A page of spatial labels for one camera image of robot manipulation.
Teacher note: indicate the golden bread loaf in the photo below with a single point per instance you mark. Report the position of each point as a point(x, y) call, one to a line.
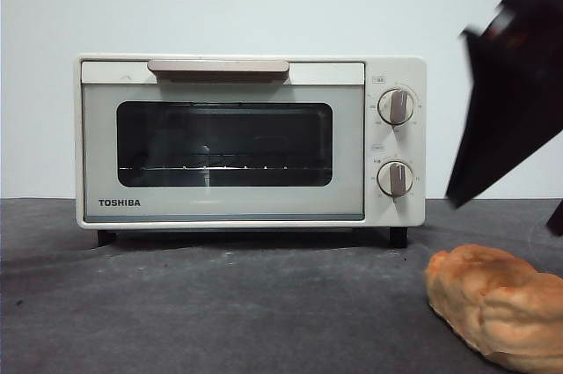
point(484, 303)

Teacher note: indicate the white toaster oven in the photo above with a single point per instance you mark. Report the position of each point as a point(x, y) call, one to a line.
point(404, 70)

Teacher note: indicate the glass oven door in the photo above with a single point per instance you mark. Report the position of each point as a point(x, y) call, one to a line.
point(220, 202)

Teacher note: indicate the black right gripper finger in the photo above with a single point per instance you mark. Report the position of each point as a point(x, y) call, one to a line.
point(557, 220)
point(506, 119)

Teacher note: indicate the beige oven knob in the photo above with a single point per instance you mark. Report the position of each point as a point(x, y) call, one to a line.
point(397, 106)
point(396, 178)

